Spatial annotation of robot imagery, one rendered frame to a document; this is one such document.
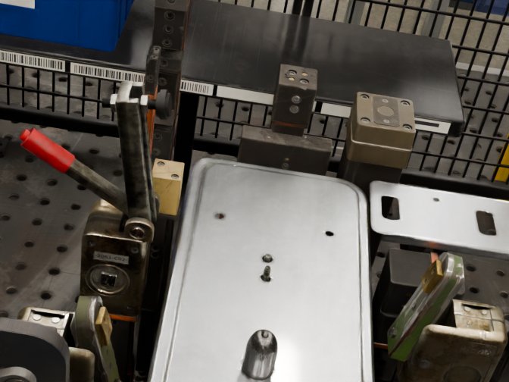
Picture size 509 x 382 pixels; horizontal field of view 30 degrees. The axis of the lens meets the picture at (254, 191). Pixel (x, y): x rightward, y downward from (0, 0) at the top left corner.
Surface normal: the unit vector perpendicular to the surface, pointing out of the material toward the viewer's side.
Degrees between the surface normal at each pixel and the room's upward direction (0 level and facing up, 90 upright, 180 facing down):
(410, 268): 0
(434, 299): 90
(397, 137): 89
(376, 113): 0
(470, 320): 0
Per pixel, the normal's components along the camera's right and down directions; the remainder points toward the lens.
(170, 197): -0.07, 0.63
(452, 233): 0.14, -0.76
